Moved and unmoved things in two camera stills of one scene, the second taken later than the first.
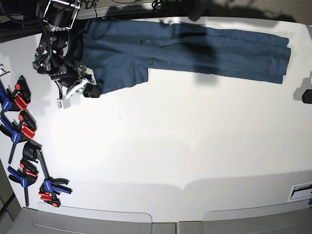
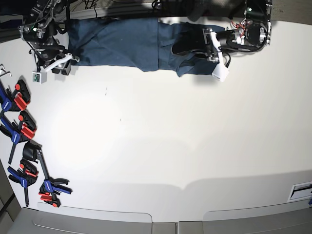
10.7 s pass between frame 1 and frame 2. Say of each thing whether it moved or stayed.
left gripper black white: moved
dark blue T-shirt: moved
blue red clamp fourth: stayed
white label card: stayed
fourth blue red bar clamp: stayed
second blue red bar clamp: stayed
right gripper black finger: moved
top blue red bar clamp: stayed
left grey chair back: stayed
